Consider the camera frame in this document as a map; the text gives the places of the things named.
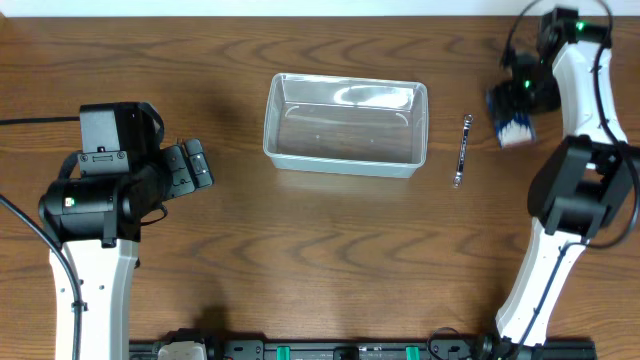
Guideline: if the blue precision screwdriver set case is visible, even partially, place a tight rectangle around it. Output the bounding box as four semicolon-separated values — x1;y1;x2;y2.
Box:
486;85;536;149

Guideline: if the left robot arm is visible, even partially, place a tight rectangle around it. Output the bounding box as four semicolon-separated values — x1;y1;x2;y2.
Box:
39;102;214;359

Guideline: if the silver ring wrench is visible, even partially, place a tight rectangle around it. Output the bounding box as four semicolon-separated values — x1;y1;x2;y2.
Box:
453;114;474;188

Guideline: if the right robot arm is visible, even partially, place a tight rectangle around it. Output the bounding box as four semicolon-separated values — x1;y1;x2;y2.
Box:
469;7;639;359

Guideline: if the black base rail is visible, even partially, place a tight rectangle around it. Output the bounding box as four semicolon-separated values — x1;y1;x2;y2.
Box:
128;329;598;360

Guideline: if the clear plastic container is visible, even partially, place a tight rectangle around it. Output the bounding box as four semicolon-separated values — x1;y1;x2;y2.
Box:
263;73;429;178

